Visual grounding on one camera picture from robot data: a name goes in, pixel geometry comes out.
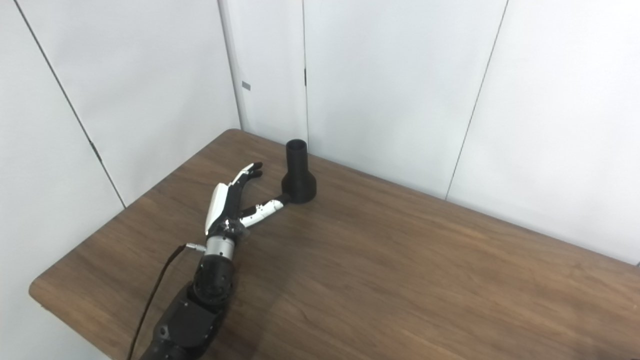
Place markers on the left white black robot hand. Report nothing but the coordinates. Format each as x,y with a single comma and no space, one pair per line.
225,205

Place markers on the black flared nozzle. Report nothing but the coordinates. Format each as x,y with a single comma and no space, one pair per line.
299,185

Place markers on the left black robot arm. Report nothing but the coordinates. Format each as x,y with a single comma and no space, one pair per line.
200,305

